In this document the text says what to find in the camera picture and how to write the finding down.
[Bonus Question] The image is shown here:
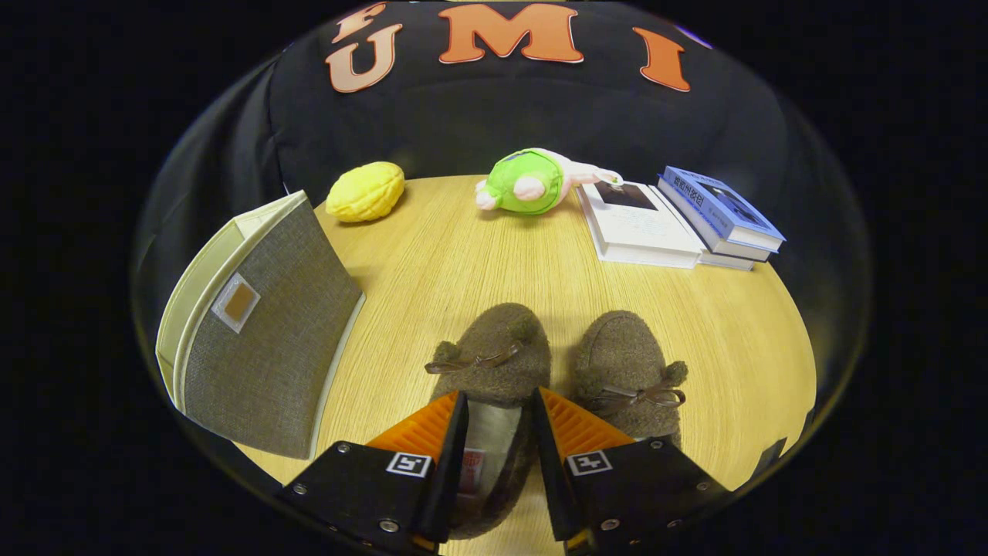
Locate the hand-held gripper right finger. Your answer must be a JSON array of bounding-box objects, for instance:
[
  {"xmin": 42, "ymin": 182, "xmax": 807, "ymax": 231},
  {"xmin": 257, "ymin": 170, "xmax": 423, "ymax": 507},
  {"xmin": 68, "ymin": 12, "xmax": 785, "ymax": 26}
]
[{"xmin": 530, "ymin": 386, "xmax": 732, "ymax": 554}]

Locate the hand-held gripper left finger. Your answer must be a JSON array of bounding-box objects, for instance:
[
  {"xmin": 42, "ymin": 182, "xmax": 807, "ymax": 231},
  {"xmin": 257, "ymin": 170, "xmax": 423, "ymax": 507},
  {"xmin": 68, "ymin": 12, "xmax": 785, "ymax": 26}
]
[{"xmin": 276, "ymin": 390, "xmax": 470, "ymax": 554}]

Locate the brown fuzzy shoe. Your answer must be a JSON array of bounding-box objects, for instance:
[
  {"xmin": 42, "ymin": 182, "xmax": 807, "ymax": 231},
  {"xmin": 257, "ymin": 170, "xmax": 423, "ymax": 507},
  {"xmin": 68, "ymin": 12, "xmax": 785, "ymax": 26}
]
[
  {"xmin": 570, "ymin": 309, "xmax": 689, "ymax": 450},
  {"xmin": 424, "ymin": 301, "xmax": 553, "ymax": 541}
]

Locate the grey fabric storage box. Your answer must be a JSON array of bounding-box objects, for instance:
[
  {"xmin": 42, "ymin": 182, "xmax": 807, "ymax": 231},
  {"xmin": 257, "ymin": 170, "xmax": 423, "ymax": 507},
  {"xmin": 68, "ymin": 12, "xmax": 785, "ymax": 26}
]
[{"xmin": 155, "ymin": 189, "xmax": 367, "ymax": 462}]

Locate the white book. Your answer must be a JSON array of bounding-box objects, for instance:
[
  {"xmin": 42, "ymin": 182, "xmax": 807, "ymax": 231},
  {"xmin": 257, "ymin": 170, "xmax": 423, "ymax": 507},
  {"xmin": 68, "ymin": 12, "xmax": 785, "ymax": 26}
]
[{"xmin": 574, "ymin": 179, "xmax": 708, "ymax": 270}]

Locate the grey book under blue book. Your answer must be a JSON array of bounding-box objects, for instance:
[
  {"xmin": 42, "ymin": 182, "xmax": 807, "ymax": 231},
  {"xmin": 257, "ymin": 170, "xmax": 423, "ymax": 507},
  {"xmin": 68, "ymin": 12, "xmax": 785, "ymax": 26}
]
[{"xmin": 698, "ymin": 249, "xmax": 756, "ymax": 273}]

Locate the yellow plush toy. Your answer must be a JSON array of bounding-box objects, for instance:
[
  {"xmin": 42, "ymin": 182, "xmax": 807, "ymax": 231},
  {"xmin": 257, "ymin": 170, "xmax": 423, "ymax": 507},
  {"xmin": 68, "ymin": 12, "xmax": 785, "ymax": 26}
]
[{"xmin": 324, "ymin": 160, "xmax": 407, "ymax": 225}]

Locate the green and pink plush toy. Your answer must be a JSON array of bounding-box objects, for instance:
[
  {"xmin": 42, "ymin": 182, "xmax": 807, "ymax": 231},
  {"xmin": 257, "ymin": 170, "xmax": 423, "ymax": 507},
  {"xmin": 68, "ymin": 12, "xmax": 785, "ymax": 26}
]
[{"xmin": 474, "ymin": 147, "xmax": 624, "ymax": 216}]

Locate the black backdrop cloth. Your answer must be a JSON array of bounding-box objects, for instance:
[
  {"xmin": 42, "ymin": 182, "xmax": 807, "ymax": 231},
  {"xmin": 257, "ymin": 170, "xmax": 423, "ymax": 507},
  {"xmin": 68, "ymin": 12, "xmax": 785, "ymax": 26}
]
[{"xmin": 131, "ymin": 0, "xmax": 873, "ymax": 433}]

